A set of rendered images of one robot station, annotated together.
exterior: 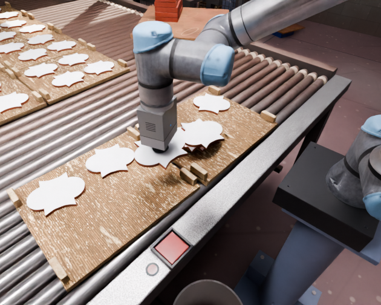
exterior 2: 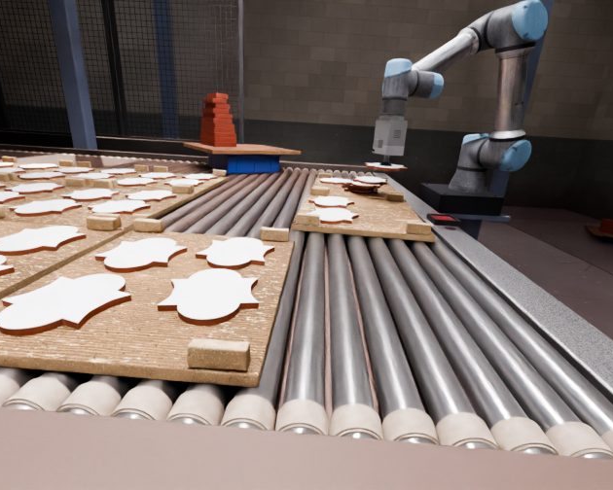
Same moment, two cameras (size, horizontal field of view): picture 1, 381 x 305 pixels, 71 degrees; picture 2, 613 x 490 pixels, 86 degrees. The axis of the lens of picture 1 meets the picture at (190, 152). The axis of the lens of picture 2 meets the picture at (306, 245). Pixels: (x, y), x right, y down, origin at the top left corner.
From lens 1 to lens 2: 1.06 m
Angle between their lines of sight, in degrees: 41
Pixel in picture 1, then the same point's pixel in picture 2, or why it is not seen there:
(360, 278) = not seen: hidden behind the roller
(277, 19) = (436, 68)
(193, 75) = (429, 86)
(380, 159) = (500, 133)
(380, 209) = (513, 157)
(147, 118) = (396, 126)
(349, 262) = not seen: hidden behind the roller
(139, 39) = (403, 63)
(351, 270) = not seen: hidden behind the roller
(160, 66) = (413, 81)
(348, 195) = (476, 186)
